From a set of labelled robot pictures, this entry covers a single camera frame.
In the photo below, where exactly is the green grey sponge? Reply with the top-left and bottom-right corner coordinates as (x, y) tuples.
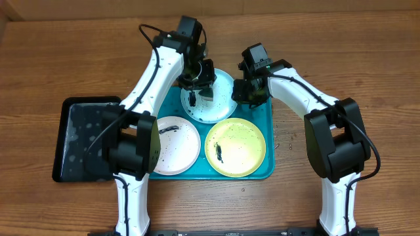
(198, 87), (214, 102)

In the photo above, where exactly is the light blue plate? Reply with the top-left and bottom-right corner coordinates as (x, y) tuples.
(180, 69), (237, 124)

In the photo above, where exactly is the pink white plate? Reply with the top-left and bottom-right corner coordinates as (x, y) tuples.
(154, 116), (201, 176)

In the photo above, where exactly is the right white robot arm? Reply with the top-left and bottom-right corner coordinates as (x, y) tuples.
(232, 43), (371, 235)

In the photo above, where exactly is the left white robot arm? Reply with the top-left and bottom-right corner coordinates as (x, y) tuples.
(97, 16), (216, 236)

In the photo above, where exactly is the black water tray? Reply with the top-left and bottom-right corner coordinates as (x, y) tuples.
(52, 96), (121, 182)

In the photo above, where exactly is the yellow plate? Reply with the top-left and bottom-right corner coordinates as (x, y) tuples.
(204, 118), (266, 178)

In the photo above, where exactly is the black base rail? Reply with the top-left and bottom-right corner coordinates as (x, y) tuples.
(87, 227), (380, 236)

